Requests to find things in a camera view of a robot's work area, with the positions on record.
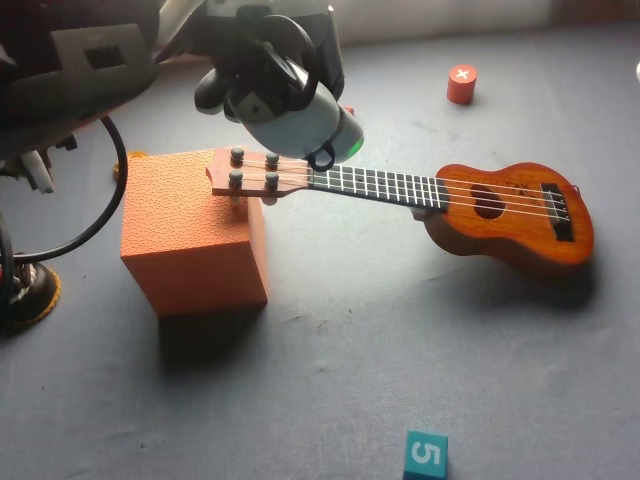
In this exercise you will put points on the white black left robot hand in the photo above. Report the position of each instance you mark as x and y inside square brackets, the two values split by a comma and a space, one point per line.
[295, 125]

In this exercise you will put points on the orange brown wooden ukulele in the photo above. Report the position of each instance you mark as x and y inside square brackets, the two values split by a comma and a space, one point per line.
[525, 235]

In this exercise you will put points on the orange textured box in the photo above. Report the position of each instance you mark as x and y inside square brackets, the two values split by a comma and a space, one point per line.
[190, 250]

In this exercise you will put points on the orange ridged toy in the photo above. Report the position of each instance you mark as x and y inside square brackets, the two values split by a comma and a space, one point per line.
[132, 156]

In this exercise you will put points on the red cylinder with white cross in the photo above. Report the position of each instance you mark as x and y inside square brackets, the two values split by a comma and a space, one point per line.
[461, 90]

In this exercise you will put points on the chocolate cake toy yellow base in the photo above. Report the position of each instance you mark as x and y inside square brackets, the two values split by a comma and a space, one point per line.
[35, 295]

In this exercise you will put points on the teal block with number five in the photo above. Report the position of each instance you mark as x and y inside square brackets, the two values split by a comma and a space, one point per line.
[425, 455]

